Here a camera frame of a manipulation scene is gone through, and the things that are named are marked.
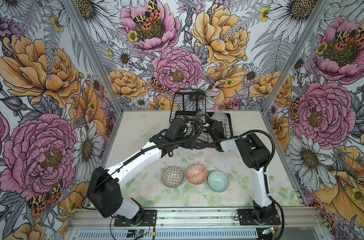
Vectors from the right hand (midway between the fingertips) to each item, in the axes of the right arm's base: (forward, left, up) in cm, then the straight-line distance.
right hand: (208, 118), depth 103 cm
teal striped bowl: (-39, -2, -10) cm, 40 cm away
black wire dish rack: (+23, +11, -9) cm, 27 cm away
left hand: (-23, +15, +7) cm, 29 cm away
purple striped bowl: (+5, +3, -2) cm, 6 cm away
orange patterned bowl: (-35, +10, -10) cm, 37 cm away
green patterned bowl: (+7, -11, -6) cm, 15 cm away
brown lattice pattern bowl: (-35, +23, -10) cm, 44 cm away
